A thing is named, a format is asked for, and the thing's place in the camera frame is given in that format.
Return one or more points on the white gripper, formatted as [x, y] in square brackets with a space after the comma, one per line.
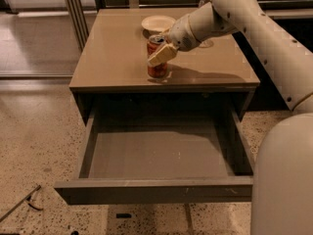
[180, 33]

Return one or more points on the red coke can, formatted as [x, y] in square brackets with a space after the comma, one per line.
[156, 69]

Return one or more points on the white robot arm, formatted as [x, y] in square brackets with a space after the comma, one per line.
[282, 190]

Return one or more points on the grey cabinet with tan top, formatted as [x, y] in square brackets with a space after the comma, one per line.
[114, 60]

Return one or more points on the open grey top drawer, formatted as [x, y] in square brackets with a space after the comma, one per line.
[160, 160]

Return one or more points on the white ceramic bowl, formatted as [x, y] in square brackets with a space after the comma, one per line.
[157, 24]

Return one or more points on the small black floor object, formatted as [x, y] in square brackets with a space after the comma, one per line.
[123, 215]

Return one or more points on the metal rod on floor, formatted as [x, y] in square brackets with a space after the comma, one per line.
[26, 199]

